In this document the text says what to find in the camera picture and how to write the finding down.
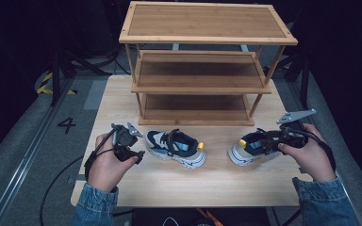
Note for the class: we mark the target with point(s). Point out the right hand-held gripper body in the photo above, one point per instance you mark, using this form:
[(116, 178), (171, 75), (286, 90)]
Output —
[(293, 136)]

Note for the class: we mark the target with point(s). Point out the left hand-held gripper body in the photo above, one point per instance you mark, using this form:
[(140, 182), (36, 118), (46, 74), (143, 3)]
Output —
[(123, 137)]

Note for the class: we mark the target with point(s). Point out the navy beige sneaker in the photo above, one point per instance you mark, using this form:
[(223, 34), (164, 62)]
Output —
[(182, 150), (248, 153)]

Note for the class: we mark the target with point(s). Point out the wooden three-tier shoe rack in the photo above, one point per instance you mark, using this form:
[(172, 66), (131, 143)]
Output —
[(201, 81)]

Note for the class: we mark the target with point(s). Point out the person's right hand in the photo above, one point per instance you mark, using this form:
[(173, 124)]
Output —
[(314, 157)]

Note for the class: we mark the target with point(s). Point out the person's left hand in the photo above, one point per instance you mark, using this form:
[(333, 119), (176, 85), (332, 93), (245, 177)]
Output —
[(106, 166)]

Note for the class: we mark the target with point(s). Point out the black metal stand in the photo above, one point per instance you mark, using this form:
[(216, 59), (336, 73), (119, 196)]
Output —
[(55, 78), (304, 78)]

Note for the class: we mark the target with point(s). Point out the yellow black hazard tape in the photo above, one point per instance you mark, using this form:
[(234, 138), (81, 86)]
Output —
[(45, 84)]

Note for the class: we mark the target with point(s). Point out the metal floor rail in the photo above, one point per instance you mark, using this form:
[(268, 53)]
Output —
[(28, 153)]

